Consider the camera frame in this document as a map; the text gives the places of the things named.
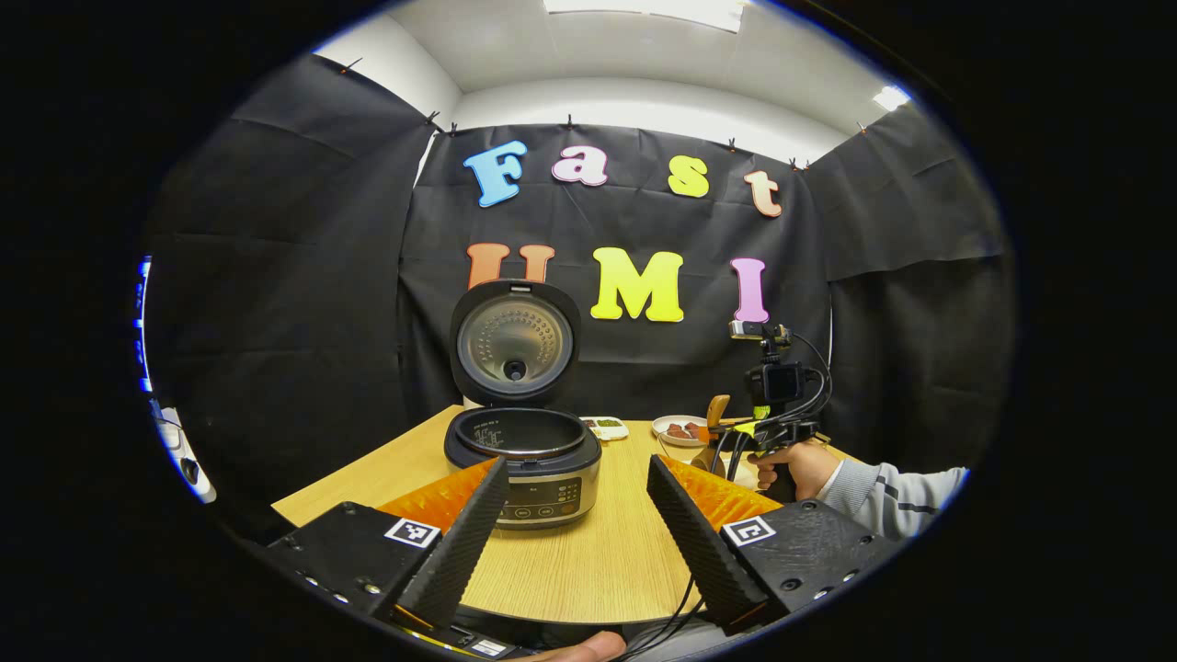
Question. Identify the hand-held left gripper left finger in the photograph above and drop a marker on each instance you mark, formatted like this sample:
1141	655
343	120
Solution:
460	552

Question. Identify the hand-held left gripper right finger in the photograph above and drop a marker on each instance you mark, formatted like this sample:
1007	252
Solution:
699	552

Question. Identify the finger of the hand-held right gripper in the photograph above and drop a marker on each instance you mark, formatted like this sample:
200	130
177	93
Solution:
736	428

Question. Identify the dark grey rice cooker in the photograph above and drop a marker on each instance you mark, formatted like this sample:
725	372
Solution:
542	487

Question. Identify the round white plate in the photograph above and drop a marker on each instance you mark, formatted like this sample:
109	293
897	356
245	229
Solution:
662	426

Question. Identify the person's grey trousers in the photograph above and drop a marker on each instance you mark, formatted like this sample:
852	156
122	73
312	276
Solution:
713	645

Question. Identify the small white dish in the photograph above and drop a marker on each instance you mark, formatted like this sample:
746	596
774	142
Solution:
607	428

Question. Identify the black computer mouse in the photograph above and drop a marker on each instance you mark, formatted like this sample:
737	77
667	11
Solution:
189	471

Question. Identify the black backdrop cloth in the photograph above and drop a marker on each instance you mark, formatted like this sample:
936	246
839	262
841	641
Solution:
276	322

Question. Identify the white side desk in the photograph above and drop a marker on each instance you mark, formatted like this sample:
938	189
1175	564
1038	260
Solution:
175	439

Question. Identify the small ceiling light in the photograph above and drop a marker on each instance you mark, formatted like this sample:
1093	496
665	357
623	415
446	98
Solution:
892	97

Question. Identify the computer monitor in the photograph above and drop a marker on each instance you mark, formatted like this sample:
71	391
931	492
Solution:
143	322

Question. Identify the large ceiling light panel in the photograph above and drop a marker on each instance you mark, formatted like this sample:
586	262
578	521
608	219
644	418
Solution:
644	9

